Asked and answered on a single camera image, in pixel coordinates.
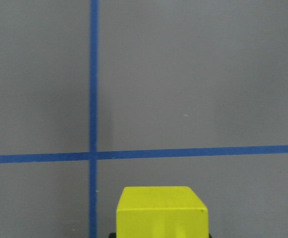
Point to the yellow cube block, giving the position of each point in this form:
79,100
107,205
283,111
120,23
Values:
161,212

